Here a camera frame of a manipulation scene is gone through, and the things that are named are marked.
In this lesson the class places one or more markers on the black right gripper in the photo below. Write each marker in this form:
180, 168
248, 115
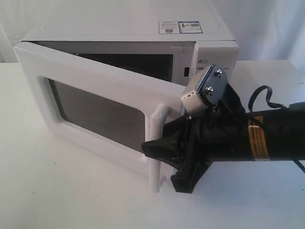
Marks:
192, 142

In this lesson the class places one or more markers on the white microwave oven body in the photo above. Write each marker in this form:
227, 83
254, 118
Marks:
137, 21

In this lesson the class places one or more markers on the blue label sticker right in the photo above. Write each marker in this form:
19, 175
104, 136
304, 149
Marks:
190, 27

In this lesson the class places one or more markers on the white microwave door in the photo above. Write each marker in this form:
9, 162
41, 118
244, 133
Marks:
109, 97

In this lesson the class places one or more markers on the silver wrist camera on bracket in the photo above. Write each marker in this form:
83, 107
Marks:
204, 90

